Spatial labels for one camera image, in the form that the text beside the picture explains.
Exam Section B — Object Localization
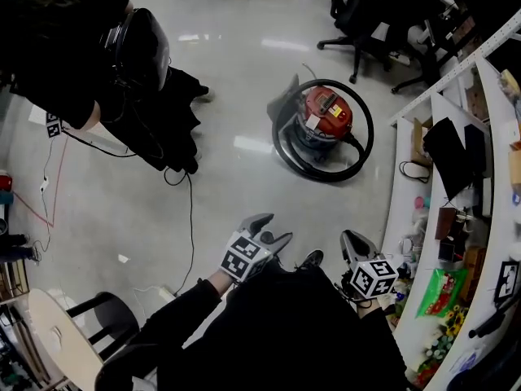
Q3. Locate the artificial sunflower bunch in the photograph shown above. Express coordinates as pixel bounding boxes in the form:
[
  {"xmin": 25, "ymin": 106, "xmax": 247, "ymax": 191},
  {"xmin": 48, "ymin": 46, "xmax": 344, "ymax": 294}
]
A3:
[{"xmin": 413, "ymin": 303, "xmax": 469, "ymax": 386}]

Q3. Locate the black framed printed card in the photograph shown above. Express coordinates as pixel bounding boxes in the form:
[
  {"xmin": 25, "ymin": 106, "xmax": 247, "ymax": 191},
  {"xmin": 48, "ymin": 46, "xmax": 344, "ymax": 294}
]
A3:
[{"xmin": 494, "ymin": 261, "xmax": 520, "ymax": 305}]

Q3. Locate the white wire-frame storage shelf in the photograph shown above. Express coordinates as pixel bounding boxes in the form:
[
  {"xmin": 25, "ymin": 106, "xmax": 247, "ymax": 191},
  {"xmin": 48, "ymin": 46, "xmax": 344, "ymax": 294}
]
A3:
[{"xmin": 0, "ymin": 299, "xmax": 52, "ymax": 391}]

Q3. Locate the person's left forearm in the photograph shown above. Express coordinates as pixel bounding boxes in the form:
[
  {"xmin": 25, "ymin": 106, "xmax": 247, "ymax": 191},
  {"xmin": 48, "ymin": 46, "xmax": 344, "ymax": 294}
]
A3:
[{"xmin": 138, "ymin": 269, "xmax": 235, "ymax": 349}]

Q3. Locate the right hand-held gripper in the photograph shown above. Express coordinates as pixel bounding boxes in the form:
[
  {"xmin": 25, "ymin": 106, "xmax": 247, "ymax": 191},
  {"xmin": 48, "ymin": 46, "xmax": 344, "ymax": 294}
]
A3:
[{"xmin": 339, "ymin": 229, "xmax": 399, "ymax": 300}]

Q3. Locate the red vacuum cleaner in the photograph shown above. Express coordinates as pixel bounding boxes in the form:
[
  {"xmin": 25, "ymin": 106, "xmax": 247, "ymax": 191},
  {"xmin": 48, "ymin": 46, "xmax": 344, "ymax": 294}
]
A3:
[{"xmin": 291, "ymin": 86, "xmax": 355, "ymax": 156}]

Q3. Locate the thin black cable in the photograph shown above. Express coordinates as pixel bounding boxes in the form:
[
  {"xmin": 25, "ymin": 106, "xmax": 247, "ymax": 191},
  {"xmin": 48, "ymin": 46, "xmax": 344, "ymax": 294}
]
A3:
[{"xmin": 164, "ymin": 167, "xmax": 195, "ymax": 297}]

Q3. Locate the round wooden table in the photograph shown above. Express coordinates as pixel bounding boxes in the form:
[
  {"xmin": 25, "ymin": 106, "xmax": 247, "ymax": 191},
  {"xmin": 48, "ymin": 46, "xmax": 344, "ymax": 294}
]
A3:
[{"xmin": 27, "ymin": 288, "xmax": 142, "ymax": 391}]

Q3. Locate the dark wedge vacuum nozzle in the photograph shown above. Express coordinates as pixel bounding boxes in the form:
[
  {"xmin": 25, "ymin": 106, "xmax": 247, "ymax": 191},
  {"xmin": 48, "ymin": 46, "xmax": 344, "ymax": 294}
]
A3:
[{"xmin": 266, "ymin": 73, "xmax": 302, "ymax": 130}]

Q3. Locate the pile of small colourful items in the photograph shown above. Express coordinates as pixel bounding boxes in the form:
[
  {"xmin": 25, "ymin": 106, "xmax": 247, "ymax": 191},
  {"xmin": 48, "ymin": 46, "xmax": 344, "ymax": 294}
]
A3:
[{"xmin": 396, "ymin": 193, "xmax": 435, "ymax": 329}]

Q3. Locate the black cloth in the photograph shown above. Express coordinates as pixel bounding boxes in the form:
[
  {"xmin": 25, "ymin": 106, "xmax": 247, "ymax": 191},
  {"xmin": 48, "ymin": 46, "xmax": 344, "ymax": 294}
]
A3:
[{"xmin": 422, "ymin": 116, "xmax": 488, "ymax": 201}]

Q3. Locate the green snack packet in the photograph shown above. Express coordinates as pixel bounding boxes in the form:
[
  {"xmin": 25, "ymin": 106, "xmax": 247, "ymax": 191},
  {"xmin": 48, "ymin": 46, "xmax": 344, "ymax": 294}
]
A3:
[{"xmin": 414, "ymin": 267, "xmax": 469, "ymax": 319}]

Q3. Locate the white bag with blue print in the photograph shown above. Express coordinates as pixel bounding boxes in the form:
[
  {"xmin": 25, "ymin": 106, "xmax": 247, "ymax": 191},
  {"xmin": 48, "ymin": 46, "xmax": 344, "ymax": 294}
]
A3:
[{"xmin": 449, "ymin": 346, "xmax": 488, "ymax": 376}]

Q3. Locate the low wooden rack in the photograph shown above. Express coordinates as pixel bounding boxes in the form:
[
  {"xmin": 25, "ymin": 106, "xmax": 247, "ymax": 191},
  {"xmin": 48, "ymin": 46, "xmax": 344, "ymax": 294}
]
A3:
[{"xmin": 0, "ymin": 258, "xmax": 30, "ymax": 303}]

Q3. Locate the black office chair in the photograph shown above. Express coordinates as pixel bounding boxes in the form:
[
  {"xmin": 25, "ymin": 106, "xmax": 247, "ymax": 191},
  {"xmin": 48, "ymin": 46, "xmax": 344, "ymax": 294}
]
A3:
[
  {"xmin": 390, "ymin": 0, "xmax": 461, "ymax": 95},
  {"xmin": 316, "ymin": 0, "xmax": 408, "ymax": 85}
]

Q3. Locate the dark brown box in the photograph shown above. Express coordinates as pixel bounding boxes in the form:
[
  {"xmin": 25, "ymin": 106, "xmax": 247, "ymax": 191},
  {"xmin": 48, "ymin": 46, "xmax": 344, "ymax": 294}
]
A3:
[{"xmin": 434, "ymin": 206, "xmax": 459, "ymax": 240}]

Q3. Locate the coiled black cable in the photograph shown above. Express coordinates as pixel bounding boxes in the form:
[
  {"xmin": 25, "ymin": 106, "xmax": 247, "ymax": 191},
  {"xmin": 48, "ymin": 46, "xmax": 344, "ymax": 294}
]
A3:
[{"xmin": 398, "ymin": 160, "xmax": 432, "ymax": 185}]

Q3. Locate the brown carton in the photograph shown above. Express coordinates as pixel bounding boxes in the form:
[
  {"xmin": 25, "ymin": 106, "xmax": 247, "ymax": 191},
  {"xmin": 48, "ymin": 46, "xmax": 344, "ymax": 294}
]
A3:
[{"xmin": 459, "ymin": 245, "xmax": 488, "ymax": 301}]

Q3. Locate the person's right shoe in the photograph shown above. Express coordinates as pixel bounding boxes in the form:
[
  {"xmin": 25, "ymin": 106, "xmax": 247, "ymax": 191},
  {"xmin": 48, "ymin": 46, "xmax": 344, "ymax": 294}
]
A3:
[{"xmin": 299, "ymin": 249, "xmax": 325, "ymax": 271}]

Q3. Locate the person's black-clothed torso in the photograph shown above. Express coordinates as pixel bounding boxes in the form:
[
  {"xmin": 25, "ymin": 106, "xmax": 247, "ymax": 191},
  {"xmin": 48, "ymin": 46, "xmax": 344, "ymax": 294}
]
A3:
[{"xmin": 95, "ymin": 265, "xmax": 410, "ymax": 391}]

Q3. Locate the tall white perforated shelving unit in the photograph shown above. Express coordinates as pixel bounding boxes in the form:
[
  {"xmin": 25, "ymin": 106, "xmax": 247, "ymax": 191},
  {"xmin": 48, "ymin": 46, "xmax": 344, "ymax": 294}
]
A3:
[{"xmin": 382, "ymin": 8, "xmax": 521, "ymax": 391}]

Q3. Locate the black head-worn visor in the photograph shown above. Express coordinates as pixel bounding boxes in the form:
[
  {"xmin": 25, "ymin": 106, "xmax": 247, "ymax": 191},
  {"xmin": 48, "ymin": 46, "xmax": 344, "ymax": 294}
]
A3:
[{"xmin": 99, "ymin": 8, "xmax": 171, "ymax": 93}]

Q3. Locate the red cable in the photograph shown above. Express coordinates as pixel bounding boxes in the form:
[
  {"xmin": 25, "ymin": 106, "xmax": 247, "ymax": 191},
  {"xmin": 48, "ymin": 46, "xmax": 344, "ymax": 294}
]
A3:
[{"xmin": 14, "ymin": 136, "xmax": 69, "ymax": 227}]

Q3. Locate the person's right forearm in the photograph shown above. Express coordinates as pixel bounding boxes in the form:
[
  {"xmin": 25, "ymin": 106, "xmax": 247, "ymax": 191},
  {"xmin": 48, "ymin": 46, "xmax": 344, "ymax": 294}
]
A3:
[{"xmin": 356, "ymin": 293, "xmax": 402, "ymax": 341}]

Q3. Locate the black vacuum hose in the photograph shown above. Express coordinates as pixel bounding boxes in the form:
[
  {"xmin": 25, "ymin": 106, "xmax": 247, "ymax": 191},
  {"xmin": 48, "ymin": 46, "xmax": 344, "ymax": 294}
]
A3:
[{"xmin": 271, "ymin": 78, "xmax": 374, "ymax": 183}]

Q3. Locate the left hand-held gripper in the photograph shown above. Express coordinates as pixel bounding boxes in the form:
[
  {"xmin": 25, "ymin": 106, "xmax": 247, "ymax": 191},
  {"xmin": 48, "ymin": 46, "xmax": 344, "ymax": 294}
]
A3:
[{"xmin": 219, "ymin": 213, "xmax": 294, "ymax": 283}]

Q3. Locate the cardboard box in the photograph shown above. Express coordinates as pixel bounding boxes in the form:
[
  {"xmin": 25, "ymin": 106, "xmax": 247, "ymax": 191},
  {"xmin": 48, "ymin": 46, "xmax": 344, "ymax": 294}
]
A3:
[{"xmin": 410, "ymin": 116, "xmax": 435, "ymax": 166}]

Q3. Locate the black handled tool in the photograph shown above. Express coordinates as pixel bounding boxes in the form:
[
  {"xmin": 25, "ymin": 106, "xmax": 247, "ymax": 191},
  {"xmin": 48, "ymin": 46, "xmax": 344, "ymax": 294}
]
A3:
[{"xmin": 467, "ymin": 299, "xmax": 520, "ymax": 340}]

